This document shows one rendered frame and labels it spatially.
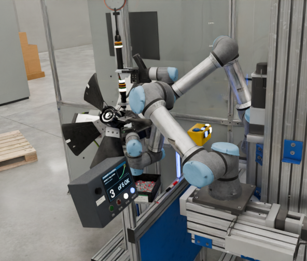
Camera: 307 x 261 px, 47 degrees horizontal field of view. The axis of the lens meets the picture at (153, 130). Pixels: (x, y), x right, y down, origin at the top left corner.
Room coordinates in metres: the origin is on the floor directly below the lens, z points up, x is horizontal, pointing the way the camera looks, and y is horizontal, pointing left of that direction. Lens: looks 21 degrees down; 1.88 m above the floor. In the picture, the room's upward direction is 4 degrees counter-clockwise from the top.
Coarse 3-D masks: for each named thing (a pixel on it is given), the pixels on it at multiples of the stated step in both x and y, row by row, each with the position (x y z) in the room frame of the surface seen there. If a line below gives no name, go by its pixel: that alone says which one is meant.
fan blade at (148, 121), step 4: (128, 120) 2.01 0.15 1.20; (132, 120) 2.01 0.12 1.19; (136, 120) 2.01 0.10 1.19; (140, 120) 2.02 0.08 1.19; (144, 120) 2.02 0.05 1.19; (148, 120) 2.02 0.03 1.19; (136, 124) 1.96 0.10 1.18; (140, 124) 1.96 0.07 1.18; (144, 124) 1.95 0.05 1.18; (148, 124) 1.96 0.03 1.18; (136, 128) 1.92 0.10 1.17; (140, 128) 1.92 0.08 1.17; (148, 136) 1.85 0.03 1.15
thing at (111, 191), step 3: (111, 186) 1.24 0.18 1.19; (114, 186) 1.25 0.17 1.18; (108, 189) 1.22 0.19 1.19; (111, 189) 1.23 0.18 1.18; (114, 189) 1.24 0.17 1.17; (108, 192) 1.21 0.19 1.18; (111, 192) 1.22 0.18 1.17; (114, 192) 1.24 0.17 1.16; (108, 195) 1.21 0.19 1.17; (111, 195) 1.22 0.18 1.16; (114, 195) 1.23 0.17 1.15; (117, 195) 1.24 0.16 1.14; (111, 198) 1.21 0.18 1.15; (114, 198) 1.22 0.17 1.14
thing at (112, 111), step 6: (108, 108) 2.10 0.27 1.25; (114, 108) 2.07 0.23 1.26; (102, 114) 2.09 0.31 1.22; (114, 114) 2.04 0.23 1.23; (120, 114) 2.09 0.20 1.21; (102, 120) 2.06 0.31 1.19; (108, 120) 2.04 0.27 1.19; (114, 120) 2.03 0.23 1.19; (108, 126) 2.07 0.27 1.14; (114, 126) 2.06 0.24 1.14; (120, 126) 2.10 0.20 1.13
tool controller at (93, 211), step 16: (112, 160) 1.36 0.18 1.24; (80, 176) 1.26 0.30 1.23; (96, 176) 1.20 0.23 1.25; (112, 176) 1.26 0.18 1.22; (128, 176) 1.33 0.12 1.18; (80, 192) 1.17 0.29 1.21; (96, 192) 1.16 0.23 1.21; (128, 192) 1.30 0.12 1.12; (80, 208) 1.17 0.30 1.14; (96, 208) 1.14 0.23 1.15; (96, 224) 1.14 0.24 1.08
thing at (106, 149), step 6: (108, 138) 2.00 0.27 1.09; (114, 138) 2.02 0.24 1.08; (120, 138) 2.04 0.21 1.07; (102, 144) 1.97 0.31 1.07; (108, 144) 1.97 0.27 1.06; (114, 144) 1.99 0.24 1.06; (120, 144) 2.00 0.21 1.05; (102, 150) 1.95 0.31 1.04; (108, 150) 1.95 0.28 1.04; (114, 150) 1.96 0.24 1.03; (120, 150) 1.97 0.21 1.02; (96, 156) 1.92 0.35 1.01; (102, 156) 1.92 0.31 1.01; (108, 156) 1.92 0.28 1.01; (114, 156) 1.93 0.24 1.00; (96, 162) 1.90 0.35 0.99; (90, 168) 1.88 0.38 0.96
